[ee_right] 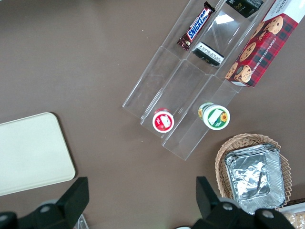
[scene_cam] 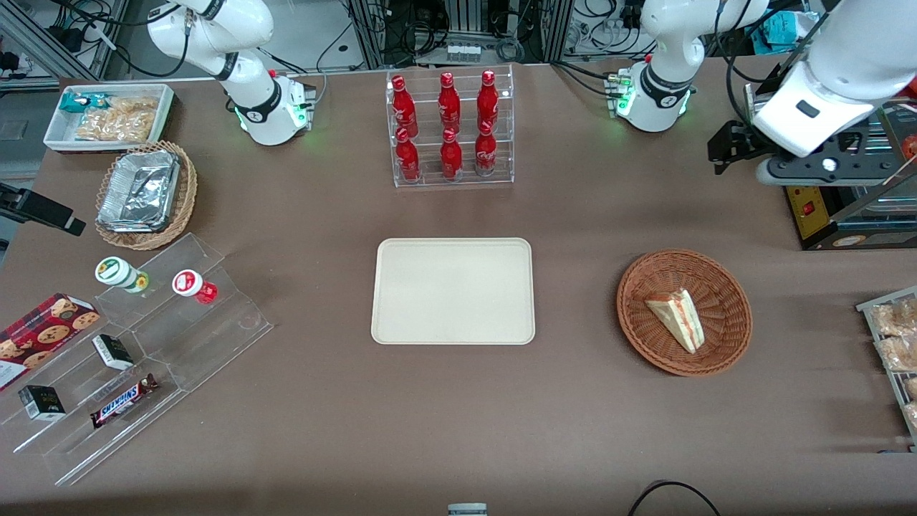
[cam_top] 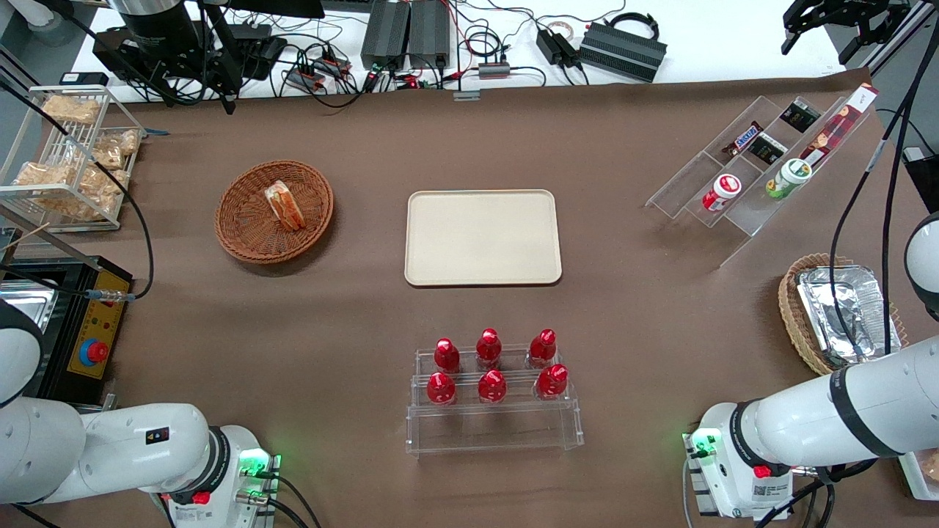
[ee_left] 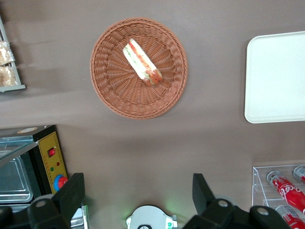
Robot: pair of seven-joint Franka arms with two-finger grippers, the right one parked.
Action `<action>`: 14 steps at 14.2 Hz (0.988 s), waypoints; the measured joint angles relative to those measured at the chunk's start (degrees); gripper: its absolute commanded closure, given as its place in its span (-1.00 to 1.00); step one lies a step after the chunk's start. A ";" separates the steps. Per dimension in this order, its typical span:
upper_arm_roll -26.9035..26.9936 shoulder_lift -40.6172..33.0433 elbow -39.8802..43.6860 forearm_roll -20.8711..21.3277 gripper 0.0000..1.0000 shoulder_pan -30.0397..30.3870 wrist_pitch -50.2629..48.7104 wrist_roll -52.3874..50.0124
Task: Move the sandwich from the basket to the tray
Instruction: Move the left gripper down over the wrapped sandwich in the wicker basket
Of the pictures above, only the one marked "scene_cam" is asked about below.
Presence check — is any triangular sandwich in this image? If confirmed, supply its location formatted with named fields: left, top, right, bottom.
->
left=644, top=288, right=706, bottom=355

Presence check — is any brown wicker basket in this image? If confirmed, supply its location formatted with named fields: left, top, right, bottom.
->
left=616, top=248, right=754, bottom=378

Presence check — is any tray of wrapped pastries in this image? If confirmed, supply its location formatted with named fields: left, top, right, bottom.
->
left=855, top=286, right=917, bottom=454

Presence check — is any beige plastic tray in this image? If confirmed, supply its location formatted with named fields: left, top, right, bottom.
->
left=370, top=237, right=537, bottom=346

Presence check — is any light wicker basket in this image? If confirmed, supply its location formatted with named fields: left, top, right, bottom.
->
left=94, top=140, right=199, bottom=252

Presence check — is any black food warmer machine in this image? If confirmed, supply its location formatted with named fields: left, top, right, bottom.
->
left=744, top=80, right=917, bottom=252

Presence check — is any teal plastic bag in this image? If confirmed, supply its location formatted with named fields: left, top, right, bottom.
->
left=761, top=10, right=822, bottom=55

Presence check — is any clear acrylic bottle rack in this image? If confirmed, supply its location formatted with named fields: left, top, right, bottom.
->
left=386, top=64, right=516, bottom=189

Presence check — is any red cola bottle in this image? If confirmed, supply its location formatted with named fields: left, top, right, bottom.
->
left=395, top=128, right=422, bottom=183
left=438, top=72, right=462, bottom=134
left=477, top=69, right=500, bottom=133
left=474, top=121, right=498, bottom=178
left=390, top=75, right=419, bottom=138
left=439, top=128, right=464, bottom=181

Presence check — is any red lid yogurt cup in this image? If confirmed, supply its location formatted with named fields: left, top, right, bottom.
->
left=171, top=269, right=219, bottom=305

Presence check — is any clear acrylic stepped shelf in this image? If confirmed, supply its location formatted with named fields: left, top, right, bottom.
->
left=0, top=232, right=275, bottom=487

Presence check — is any silver foil container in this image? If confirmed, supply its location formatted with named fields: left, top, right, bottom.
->
left=96, top=148, right=182, bottom=234

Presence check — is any clear bag of crackers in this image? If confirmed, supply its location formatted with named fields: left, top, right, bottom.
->
left=75, top=96, right=160, bottom=143

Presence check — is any green lid yogurt cup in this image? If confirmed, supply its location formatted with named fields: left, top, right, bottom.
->
left=95, top=256, right=150, bottom=295

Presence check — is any teal snack packet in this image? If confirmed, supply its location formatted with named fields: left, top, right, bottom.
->
left=59, top=92, right=110, bottom=115

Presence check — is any small black box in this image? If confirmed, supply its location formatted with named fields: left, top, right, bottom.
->
left=17, top=384, right=67, bottom=421
left=91, top=333, right=135, bottom=372

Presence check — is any snickers chocolate bar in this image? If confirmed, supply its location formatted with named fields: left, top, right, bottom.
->
left=89, top=373, right=159, bottom=430

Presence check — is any white rectangular snack bin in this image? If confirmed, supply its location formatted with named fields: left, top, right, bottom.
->
left=43, top=83, right=176, bottom=154

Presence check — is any red cookie box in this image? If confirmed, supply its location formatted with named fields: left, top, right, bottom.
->
left=0, top=292, right=102, bottom=392

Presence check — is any black floor cable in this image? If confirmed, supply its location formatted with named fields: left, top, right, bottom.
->
left=628, top=479, right=721, bottom=516

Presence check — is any black clamp mount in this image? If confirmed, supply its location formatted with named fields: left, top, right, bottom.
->
left=0, top=182, right=87, bottom=237

